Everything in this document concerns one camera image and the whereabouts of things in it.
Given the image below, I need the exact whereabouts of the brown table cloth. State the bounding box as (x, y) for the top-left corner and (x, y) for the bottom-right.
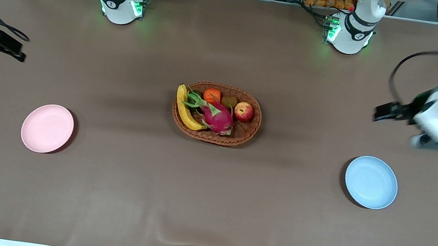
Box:
(0, 0), (438, 246)

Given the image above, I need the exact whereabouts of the brown kiwi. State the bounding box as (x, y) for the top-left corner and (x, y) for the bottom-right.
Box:
(220, 94), (239, 110)

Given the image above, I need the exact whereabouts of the blue plate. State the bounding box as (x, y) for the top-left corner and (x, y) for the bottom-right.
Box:
(340, 153), (402, 213)

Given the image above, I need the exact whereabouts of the yellow banana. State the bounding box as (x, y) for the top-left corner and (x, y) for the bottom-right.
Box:
(172, 83), (212, 133)

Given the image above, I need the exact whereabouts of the orange tangerine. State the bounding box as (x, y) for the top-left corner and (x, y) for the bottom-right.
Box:
(203, 88), (223, 105)

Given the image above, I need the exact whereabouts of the pink plate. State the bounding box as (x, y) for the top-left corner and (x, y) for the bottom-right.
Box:
(18, 101), (77, 157)

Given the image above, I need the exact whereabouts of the red apple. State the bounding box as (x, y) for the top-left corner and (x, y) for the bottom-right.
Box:
(233, 101), (256, 124)

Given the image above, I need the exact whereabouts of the brown wicker basket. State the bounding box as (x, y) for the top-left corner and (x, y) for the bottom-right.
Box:
(168, 76), (267, 150)

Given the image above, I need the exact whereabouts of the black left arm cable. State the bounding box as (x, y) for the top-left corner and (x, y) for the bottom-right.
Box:
(386, 41), (438, 110)

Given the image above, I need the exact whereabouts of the pink dragon fruit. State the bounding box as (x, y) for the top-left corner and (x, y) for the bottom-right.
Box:
(178, 88), (239, 137)

